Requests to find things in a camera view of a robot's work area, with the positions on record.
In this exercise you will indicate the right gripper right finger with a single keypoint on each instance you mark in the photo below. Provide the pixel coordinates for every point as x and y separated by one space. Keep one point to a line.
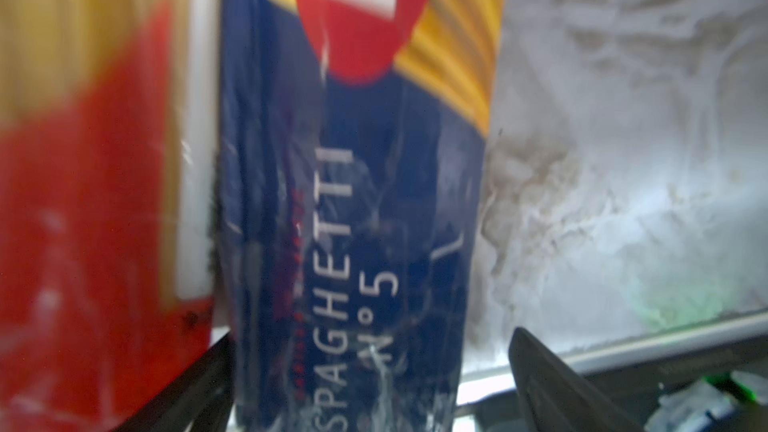
553 397

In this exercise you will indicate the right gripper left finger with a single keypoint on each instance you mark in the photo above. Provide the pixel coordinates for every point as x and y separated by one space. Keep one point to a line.
200 399

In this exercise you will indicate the blue Barilla spaghetti bag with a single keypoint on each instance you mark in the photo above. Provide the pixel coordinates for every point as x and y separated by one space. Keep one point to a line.
353 135

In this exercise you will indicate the red spaghetti bag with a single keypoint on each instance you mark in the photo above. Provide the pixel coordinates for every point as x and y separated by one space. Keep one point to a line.
109 136

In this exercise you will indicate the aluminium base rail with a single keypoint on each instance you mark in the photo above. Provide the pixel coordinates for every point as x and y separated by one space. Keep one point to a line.
635 374

